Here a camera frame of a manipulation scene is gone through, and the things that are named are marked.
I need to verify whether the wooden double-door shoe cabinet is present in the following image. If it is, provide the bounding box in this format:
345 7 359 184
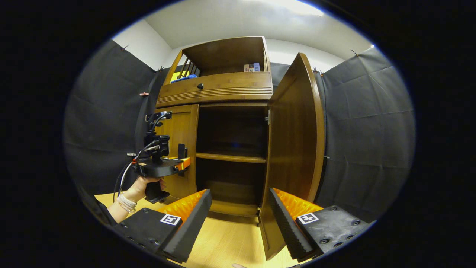
154 36 274 218

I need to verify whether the wooden shoe cabinet door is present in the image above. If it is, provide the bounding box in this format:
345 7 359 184
154 104 200 200
258 52 326 261

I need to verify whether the blue cloth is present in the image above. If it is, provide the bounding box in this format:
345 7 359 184
170 74 199 84

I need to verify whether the wooden drawer with black knob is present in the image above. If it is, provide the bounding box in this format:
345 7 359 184
156 72 273 109

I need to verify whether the wooden inner shelf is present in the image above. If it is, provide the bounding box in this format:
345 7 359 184
196 151 267 164

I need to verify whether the black backdrop cloth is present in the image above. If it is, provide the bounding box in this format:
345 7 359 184
63 39 416 223

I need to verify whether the white beaded bracelet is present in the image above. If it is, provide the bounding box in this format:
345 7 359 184
116 193 138 214

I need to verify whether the gripper cable bundle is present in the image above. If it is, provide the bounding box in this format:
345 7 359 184
113 140 161 194

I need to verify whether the ceiling light panel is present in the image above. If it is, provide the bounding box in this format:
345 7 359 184
260 0 325 16

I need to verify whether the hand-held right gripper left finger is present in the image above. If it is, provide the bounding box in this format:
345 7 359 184
112 189 212 263

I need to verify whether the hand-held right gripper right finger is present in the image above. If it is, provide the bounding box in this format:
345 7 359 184
268 187 372 261

